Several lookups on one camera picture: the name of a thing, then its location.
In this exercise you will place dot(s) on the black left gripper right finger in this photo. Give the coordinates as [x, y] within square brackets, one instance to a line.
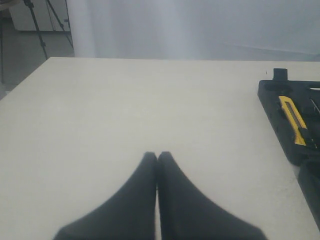
[187, 214]

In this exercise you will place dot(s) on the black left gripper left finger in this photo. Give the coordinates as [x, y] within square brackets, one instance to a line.
[128, 215]

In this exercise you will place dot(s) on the yellow utility knife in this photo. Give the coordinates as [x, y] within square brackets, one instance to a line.
[295, 119]

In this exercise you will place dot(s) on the black plastic tool case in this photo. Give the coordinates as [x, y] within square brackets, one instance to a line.
[306, 97]

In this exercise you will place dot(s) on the black tripod stand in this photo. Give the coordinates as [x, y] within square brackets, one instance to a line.
[5, 5]

